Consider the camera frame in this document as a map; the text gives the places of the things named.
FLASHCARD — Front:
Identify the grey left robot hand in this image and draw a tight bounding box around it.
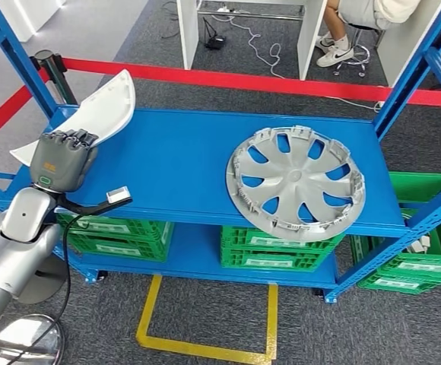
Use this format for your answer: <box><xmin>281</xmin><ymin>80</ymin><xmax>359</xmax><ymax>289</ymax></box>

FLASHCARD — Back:
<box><xmin>29</xmin><ymin>129</ymin><xmax>100</xmax><ymax>194</ymax></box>

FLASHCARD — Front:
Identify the white car body panel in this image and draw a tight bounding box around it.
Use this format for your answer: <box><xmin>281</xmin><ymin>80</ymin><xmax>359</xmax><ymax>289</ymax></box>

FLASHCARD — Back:
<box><xmin>9</xmin><ymin>68</ymin><xmax>137</xmax><ymax>168</ymax></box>

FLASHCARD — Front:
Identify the blue metal shelf rack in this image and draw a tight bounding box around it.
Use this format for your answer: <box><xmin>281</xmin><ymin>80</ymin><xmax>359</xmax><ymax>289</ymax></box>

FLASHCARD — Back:
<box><xmin>0</xmin><ymin>0</ymin><xmax>441</xmax><ymax>304</ymax></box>

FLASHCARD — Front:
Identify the red barrier belt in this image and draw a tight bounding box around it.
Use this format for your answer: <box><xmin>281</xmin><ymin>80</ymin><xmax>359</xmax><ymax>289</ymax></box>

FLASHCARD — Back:
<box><xmin>0</xmin><ymin>67</ymin><xmax>51</xmax><ymax>152</ymax></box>
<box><xmin>62</xmin><ymin>56</ymin><xmax>441</xmax><ymax>109</ymax></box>

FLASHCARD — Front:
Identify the white low platform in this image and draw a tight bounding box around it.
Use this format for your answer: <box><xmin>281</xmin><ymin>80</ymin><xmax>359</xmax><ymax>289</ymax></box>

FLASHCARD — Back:
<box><xmin>0</xmin><ymin>0</ymin><xmax>66</xmax><ymax>43</ymax></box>

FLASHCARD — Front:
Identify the chrome barrier stanchion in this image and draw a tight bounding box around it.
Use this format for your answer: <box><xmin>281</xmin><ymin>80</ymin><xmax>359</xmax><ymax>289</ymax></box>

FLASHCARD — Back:
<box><xmin>0</xmin><ymin>313</ymin><xmax>67</xmax><ymax>365</ymax></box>

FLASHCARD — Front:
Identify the black router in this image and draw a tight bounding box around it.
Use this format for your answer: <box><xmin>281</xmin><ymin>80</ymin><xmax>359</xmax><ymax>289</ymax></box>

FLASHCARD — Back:
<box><xmin>203</xmin><ymin>16</ymin><xmax>228</xmax><ymax>51</ymax></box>

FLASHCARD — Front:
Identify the yellow tape square outline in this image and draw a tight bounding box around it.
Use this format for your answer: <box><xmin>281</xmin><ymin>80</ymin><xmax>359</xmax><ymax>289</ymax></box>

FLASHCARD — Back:
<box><xmin>135</xmin><ymin>274</ymin><xmax>279</xmax><ymax>365</ymax></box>

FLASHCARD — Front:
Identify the grey wheel hubcap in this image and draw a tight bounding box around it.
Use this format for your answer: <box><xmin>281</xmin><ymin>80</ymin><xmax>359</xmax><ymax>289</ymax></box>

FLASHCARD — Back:
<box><xmin>225</xmin><ymin>125</ymin><xmax>366</xmax><ymax>243</ymax></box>

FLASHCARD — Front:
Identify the person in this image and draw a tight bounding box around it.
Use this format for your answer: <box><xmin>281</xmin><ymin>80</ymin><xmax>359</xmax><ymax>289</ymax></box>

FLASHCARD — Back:
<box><xmin>315</xmin><ymin>0</ymin><xmax>423</xmax><ymax>69</ymax></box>

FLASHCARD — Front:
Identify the chrome stool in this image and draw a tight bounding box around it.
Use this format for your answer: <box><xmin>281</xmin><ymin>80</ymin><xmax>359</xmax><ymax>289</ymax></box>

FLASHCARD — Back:
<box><xmin>332</xmin><ymin>24</ymin><xmax>387</xmax><ymax>78</ymax></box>

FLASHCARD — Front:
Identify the dark barrier post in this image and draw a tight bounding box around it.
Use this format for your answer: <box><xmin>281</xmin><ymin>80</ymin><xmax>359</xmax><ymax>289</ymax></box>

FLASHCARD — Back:
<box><xmin>33</xmin><ymin>49</ymin><xmax>79</xmax><ymax>108</ymax></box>

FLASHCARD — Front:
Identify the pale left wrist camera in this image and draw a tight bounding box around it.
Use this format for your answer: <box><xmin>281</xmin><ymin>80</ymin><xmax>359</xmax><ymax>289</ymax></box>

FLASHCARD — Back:
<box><xmin>105</xmin><ymin>186</ymin><xmax>131</xmax><ymax>205</ymax></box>

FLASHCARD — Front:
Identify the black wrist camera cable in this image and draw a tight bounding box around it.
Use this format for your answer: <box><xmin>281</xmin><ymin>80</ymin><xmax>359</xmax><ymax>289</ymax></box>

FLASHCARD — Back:
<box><xmin>6</xmin><ymin>193</ymin><xmax>134</xmax><ymax>365</ymax></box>

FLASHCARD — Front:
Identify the white floor cable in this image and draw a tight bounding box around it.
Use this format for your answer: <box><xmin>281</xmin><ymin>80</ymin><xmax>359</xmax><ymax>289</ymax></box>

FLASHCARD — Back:
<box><xmin>210</xmin><ymin>8</ymin><xmax>384</xmax><ymax>113</ymax></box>

